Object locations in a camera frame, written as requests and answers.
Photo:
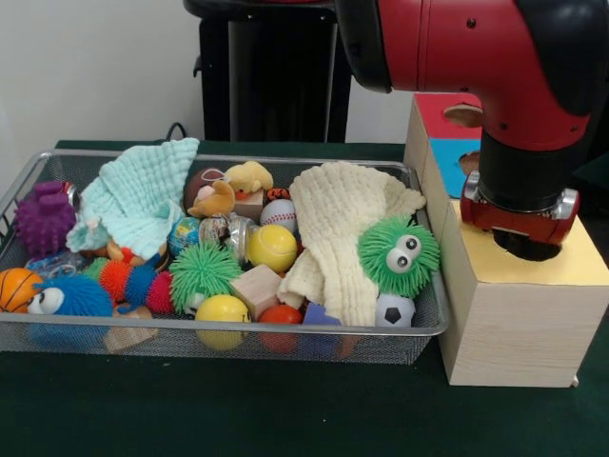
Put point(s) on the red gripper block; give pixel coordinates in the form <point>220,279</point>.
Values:
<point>552,228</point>

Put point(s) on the green puffer toy big eyes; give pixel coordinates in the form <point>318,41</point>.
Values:
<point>378,273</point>

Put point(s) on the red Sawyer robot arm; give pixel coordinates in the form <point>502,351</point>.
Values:
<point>476,47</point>

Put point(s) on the wooden box with three holes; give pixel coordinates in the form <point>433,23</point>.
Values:
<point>523,333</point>

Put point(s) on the shallow clear mesh bin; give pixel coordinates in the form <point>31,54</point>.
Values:
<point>333,347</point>

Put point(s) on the dark green table cloth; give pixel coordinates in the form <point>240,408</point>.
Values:
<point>595,176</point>
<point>238,414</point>

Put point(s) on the small soccer ball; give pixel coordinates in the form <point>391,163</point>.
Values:
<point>395,311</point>

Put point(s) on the cream muslin cloth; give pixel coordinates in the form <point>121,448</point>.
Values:
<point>323,209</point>

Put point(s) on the yellow tennis ball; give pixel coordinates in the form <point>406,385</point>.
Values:
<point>271,245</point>

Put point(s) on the smooth yellow ball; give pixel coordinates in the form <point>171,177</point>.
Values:
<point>221,309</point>

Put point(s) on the green spiky puffer ball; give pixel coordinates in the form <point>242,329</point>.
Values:
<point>204,269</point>

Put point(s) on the mint muslin cloth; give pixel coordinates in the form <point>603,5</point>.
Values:
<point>138,190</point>

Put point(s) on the blue puffer toy with eyes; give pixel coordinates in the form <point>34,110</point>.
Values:
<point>81,295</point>

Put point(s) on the purple knobbly ball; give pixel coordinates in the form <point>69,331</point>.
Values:
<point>43,224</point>

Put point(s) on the small orange basketball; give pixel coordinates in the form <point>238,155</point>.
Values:
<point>16,288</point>

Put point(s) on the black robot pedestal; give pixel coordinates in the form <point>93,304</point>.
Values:
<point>266,85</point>

